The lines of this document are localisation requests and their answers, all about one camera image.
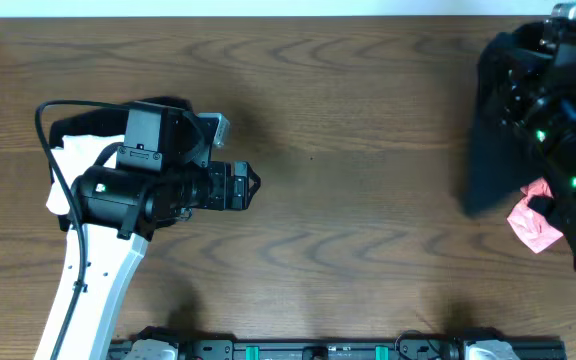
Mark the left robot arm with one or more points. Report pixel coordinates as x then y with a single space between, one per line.
125 171

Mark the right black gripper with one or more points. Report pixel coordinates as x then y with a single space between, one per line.
491 134

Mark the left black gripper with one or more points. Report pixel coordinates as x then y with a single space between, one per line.
239 185

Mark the pink crumpled garment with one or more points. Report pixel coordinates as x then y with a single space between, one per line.
529 226

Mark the black t-shirt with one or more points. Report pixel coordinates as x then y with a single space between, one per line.
502 157

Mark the black fabric storage container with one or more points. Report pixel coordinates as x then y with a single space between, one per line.
104 122

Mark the white folded garment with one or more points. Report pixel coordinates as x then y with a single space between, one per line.
74 157

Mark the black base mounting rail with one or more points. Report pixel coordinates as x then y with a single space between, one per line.
157 343

